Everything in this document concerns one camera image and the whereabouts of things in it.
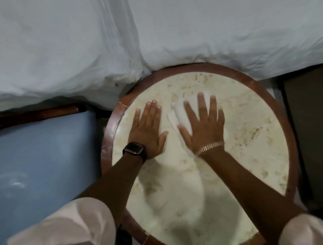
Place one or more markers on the person's left little finger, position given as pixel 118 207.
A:
pixel 136 118

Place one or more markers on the white left sleeve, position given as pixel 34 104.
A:
pixel 75 224

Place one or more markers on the white pillow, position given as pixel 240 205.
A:
pixel 63 50

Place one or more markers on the person's right middle finger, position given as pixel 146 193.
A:
pixel 202 107

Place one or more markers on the person's left forearm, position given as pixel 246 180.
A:
pixel 113 184

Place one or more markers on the person's right hand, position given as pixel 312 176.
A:
pixel 207 133

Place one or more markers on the person's right forearm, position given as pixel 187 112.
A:
pixel 247 191

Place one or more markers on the white right sleeve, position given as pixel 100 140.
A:
pixel 305 231

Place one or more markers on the person's left hand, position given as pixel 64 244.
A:
pixel 146 136

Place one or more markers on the white cleaning cloth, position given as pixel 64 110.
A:
pixel 176 114

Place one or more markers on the round marble wood-rimmed table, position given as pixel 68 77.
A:
pixel 252 131

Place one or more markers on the person's left middle finger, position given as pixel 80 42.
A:
pixel 153 111

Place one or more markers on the person's left thumb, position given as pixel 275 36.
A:
pixel 162 140

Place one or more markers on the white bed sheet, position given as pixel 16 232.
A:
pixel 227 32

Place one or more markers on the white sleeve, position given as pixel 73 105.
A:
pixel 305 231
pixel 75 224

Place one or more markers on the brown wooden chair frame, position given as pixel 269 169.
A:
pixel 37 114

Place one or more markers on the black smartwatch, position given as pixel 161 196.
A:
pixel 133 149

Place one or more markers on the person's right little finger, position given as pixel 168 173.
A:
pixel 221 118

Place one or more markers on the person's right thumb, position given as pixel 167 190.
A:
pixel 184 135

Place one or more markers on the dark brown furniture panel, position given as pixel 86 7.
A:
pixel 305 126

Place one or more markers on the blue chair seat cushion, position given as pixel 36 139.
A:
pixel 50 156

